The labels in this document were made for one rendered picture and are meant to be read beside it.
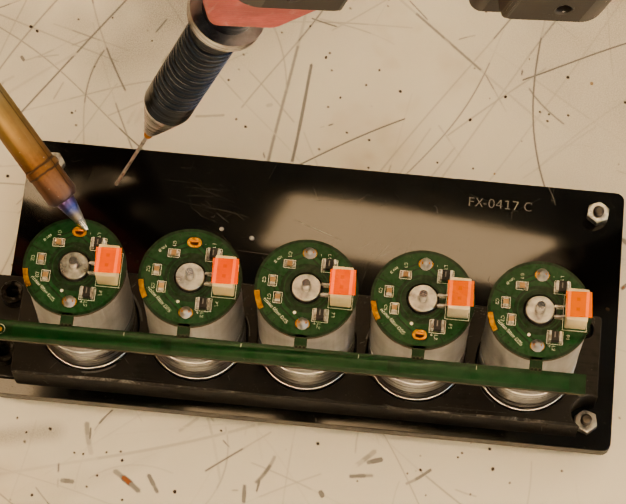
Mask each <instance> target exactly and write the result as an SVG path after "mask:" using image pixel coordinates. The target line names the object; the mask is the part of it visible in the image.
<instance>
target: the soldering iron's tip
mask: <svg viewBox="0 0 626 504"><path fill-rule="evenodd" d="M57 207H58V208H59V209H60V210H62V211H63V212H64V213H65V214H66V215H67V216H68V217H69V218H70V219H72V220H73V221H74V222H75V223H76V224H77V225H78V226H79V227H80V228H82V229H83V230H84V231H86V230H88V229H89V228H88V225H87V223H86V221H85V219H84V217H83V214H82V212H81V210H80V208H79V205H78V203H77V201H76V199H75V196H74V195H73V196H71V197H70V198H69V199H68V200H66V201H65V202H63V203H62V204H60V205H59V206H57Z"/></svg>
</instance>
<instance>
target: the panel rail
mask: <svg viewBox="0 0 626 504"><path fill-rule="evenodd" d="M62 314H64V315H62ZM70 314H73V313H69V315H66V314H65V313H61V318H60V325H59V324H48V323H37V322H27V321H16V320H6V319H0V340H2V341H12V342H23V343H33V344H44V345H54V346H65V347H75V348H86V349H96V350H107V351H117V352H128V353H138V354H149V355H159V356H170V357H180V358H191V359H201V360H212V361H222V362H233V363H243V364H254V365H264V366H275V367H285V368H296V369H306V370H317V371H327V372H338V373H348V374H359V375H369V376H379V377H390V378H400V379H411V380H421V381H432V382H442V383H453V384H463V385H474V386H484V387H495V388H505V389H516V390H526V391H537V392H547V393H558V394H568V395H579V396H585V391H586V375H585V374H574V373H564V372H553V371H543V370H542V365H543V358H542V357H540V358H539V360H538V357H536V359H537V360H536V359H534V358H533V357H532V356H530V357H531V359H530V364H529V369H522V368H511V367H501V366H490V365H479V364H469V363H458V362H448V361H437V360H427V359H424V353H425V347H424V346H423V347H424V348H423V349H422V348H421V347H422V346H420V349H418V348H412V355H411V358H406V357H395V356H385V355H374V354H364V353H353V352H343V351H332V350H322V349H311V348H306V347H307V338H305V336H302V335H301V336H302V337H301V336H299V337H297V336H295V339H294V347H290V346H280V345H269V344H258V343H248V342H237V341H227V340H216V339H206V338H195V337H189V336H190V324H188V325H189V326H185V325H187V324H182V323H181V324H178V327H177V335H176V336H174V335H164V334H153V333H143V332H132V331H122V330H111V329H101V328H90V327H80V326H73V321H74V315H70ZM179 325H181V326H179ZM183 325H184V326H183ZM303 337H304V338H303ZM540 359H541V360H540Z"/></svg>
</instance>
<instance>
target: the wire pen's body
mask: <svg viewBox="0 0 626 504"><path fill-rule="evenodd" d="M186 15H187V20H188V24H187V25H186V27H185V29H184V30H183V32H182V33H181V35H180V37H179V38H178V40H177V42H176V43H175V45H174V46H173V48H172V50H171V51H170V53H169V54H168V56H167V58H166V59H165V61H164V63H163V64H162V66H161V67H160V69H159V71H158V72H157V74H156V76H155V77H154V79H153V80H152V82H151V84H150V85H149V87H148V89H147V90H146V93H145V97H144V102H145V107H146V109H147V111H148V113H149V114H150V115H151V117H152V118H154V119H155V120H156V121H158V122H159V123H162V124H164V125H170V126H175V125H180V124H182V123H184V122H185V121H187V120H188V119H189V117H190V116H191V115H192V113H193V112H194V110H195V109H196V107H197V106H198V104H199V103H200V101H201V100H202V98H203V97H204V95H205V93H206V92H207V91H208V89H209V88H210V86H211V85H212V83H213V82H214V80H215V79H216V77H217V76H218V74H219V73H220V71H221V70H222V68H223V67H224V65H225V64H226V62H227V61H228V59H229V58H230V56H231V55H232V53H233V52H237V51H241V50H244V49H246V48H248V47H249V46H251V45H252V44H253V43H254V42H255V41H256V40H257V38H258V37H259V36H260V34H261V33H262V31H263V29H264V28H262V27H239V26H219V25H214V24H212V23H211V22H210V21H209V20H208V18H207V14H206V11H205V8H204V4H203V1H202V0H188V2H187V7H186Z"/></svg>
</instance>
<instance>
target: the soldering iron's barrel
mask: <svg viewBox="0 0 626 504"><path fill-rule="evenodd" d="M0 140H1V141H2V143H3V144H4V145H5V147H6V148H7V150H8V151H9V152H10V154H11V155H12V156H13V158H14V159H15V161H16V162H17V163H18V165H19V166H20V167H21V169H22V170H23V171H24V173H25V174H26V178H27V179H28V180H29V182H31V183H32V184H33V185H34V187H35V188H36V189H37V191H38V192H39V193H40V195H41V196H42V197H43V199H44V200H45V202H46V203H47V204H48V206H51V207H57V206H59V205H60V204H62V203H63V202H65V201H66V200H68V199H69V198H70V197H71V196H73V195H74V193H75V192H76V190H75V185H74V183H73V182H72V181H71V179H70V178H69V177H68V175H67V174H66V172H65V171H64V170H63V168H62V167H61V166H60V164H59V161H58V159H57V158H56V157H55V156H54V155H52V153H51V152H50V150H49V149H48V148H47V146H46V145H45V144H44V142H43V141H42V139H41V138H40V137H39V135H38V134H37V133H36V131H35V130H34V129H33V127H32V126H31V124H30V123H29V122H28V120H27V119H26V118H25V116H24V115H23V113H22V112H21V111H20V109H19V108H18V107H17V105H16V104H15V102H14V101H13V100H12V98H11V97H10V96H9V94H8V93H7V91H6V90H5V89H4V87H3V86H2V85H1V83H0Z"/></svg>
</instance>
